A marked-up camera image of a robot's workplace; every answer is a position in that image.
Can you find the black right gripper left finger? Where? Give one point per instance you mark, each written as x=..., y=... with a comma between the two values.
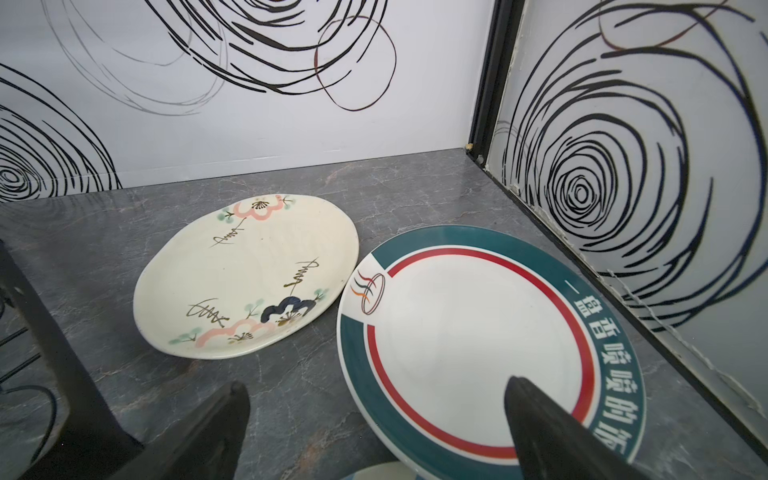
x=206, y=444

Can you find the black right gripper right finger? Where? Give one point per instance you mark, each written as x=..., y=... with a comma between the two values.
x=551, y=444

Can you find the green red rimmed plate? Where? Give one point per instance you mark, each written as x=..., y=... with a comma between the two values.
x=434, y=322

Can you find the cream floral plate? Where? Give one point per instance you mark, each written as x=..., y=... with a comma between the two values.
x=245, y=276

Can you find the black wire dish rack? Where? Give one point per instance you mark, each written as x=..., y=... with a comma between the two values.
x=83, y=439

